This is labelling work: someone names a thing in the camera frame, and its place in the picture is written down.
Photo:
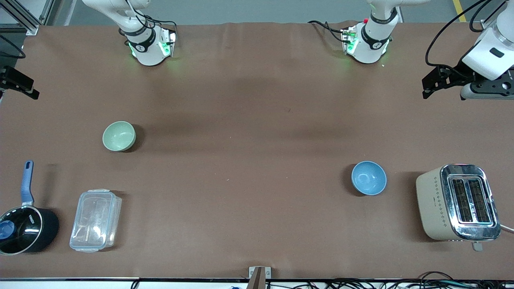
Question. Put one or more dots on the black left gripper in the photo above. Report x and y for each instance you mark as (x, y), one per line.
(457, 72)

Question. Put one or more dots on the light green bowl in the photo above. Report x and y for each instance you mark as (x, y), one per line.
(119, 136)

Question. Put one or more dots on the blue bowl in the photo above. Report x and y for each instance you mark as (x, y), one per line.
(369, 178)

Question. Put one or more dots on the grey left arm base box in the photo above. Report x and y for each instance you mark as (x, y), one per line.
(349, 40)

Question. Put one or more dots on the grey right arm base box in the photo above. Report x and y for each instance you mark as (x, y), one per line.
(168, 42)

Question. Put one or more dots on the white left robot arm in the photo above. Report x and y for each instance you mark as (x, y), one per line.
(488, 52)

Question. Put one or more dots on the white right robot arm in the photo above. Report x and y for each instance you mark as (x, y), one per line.
(146, 52)

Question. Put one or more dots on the beige chrome toaster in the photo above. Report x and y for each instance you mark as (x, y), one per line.
(457, 202)

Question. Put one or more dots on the glass lid blue knob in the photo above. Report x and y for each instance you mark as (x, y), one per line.
(18, 229)

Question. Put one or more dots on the clear plastic food container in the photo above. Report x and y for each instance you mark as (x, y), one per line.
(95, 220)

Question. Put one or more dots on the brown table cloth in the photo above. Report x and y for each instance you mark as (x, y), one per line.
(257, 160)

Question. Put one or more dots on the aluminium frame profile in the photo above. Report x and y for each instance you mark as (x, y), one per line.
(24, 16)

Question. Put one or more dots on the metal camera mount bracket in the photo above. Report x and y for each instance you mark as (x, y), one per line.
(259, 277)

